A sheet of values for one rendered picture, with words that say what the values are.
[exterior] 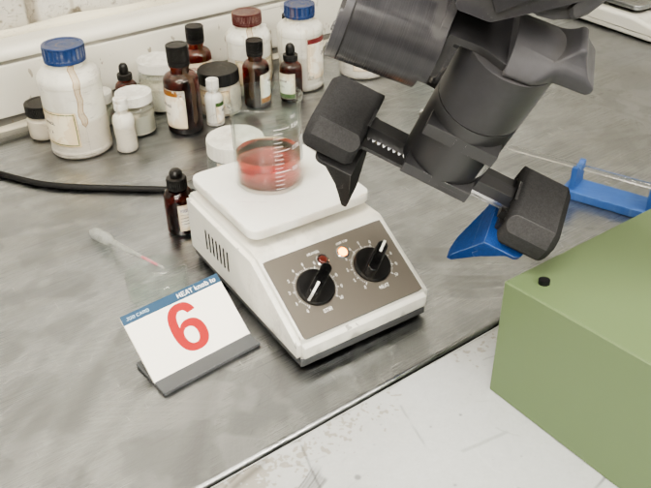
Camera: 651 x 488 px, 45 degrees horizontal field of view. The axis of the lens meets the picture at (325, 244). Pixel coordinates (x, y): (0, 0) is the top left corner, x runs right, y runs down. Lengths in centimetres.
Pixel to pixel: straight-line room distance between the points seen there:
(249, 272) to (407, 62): 26
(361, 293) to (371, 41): 26
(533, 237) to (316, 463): 21
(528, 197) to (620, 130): 51
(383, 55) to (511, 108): 8
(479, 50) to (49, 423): 40
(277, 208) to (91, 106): 36
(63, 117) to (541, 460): 64
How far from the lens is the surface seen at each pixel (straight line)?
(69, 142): 96
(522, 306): 55
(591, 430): 56
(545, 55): 46
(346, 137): 52
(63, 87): 93
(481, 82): 46
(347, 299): 63
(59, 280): 76
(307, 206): 66
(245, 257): 64
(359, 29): 44
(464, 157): 50
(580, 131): 103
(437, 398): 61
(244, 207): 66
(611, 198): 86
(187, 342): 64
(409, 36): 44
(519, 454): 58
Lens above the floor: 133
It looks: 34 degrees down
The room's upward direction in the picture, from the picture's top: 1 degrees counter-clockwise
